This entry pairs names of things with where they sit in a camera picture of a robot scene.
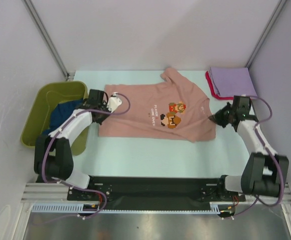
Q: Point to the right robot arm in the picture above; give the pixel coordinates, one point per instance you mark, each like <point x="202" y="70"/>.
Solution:
<point x="266" y="170"/>

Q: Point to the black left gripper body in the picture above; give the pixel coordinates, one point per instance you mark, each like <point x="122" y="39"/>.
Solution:
<point x="104" y="109"/>

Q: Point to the olive green plastic bin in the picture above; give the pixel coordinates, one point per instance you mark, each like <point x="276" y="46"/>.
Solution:
<point x="46" y="101"/>

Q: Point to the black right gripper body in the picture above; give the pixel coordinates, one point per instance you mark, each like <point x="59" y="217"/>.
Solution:
<point x="226" y="112"/>

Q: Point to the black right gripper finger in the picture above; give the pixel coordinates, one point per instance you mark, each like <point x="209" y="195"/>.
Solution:
<point x="223" y="122"/>
<point x="217" y="119"/>

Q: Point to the aluminium frame post left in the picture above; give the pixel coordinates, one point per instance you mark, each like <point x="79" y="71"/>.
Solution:
<point x="38" y="22"/>

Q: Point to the aluminium frame post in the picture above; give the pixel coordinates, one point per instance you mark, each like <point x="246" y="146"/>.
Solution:
<point x="38" y="22"/>
<point x="278" y="10"/>

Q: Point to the blue t shirt in bin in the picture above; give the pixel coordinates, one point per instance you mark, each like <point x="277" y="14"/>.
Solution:
<point x="60" y="114"/>

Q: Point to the aluminium frame post right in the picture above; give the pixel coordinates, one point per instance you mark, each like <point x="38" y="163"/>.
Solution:
<point x="278" y="10"/>

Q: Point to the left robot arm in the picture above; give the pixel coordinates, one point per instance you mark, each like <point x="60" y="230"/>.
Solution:
<point x="53" y="158"/>

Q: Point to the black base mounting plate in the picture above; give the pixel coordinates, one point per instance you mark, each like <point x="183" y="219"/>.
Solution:
<point x="160" y="183"/>

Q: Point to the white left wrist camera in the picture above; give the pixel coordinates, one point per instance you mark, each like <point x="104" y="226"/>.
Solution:
<point x="113" y="102"/>

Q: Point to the pink printed t shirt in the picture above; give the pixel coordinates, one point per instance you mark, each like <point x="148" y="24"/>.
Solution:
<point x="175" y="109"/>

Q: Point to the folded red t shirt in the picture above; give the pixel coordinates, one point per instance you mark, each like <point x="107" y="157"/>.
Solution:
<point x="226" y="86"/>

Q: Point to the folded purple t shirt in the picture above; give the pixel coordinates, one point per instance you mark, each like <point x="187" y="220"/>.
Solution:
<point x="232" y="71"/>

